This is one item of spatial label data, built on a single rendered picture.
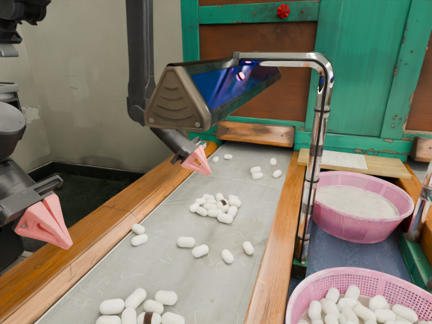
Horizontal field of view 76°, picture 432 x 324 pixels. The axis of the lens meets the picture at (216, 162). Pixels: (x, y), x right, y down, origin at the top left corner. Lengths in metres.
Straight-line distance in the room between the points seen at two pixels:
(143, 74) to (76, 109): 2.00
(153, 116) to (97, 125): 2.29
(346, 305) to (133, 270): 0.37
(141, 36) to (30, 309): 0.58
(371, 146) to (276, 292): 0.74
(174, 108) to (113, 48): 2.08
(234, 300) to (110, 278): 0.23
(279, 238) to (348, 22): 0.73
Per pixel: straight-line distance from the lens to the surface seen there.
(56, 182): 0.50
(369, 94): 1.08
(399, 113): 1.10
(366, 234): 0.78
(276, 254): 0.56
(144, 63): 0.74
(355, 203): 0.86
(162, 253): 0.60
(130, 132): 2.44
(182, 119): 0.31
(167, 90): 0.31
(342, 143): 1.10
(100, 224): 0.68
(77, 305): 0.55
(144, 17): 0.74
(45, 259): 0.63
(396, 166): 1.06
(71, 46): 2.63
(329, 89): 0.49
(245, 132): 1.07
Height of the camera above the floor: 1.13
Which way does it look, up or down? 22 degrees down
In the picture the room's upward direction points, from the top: straight up
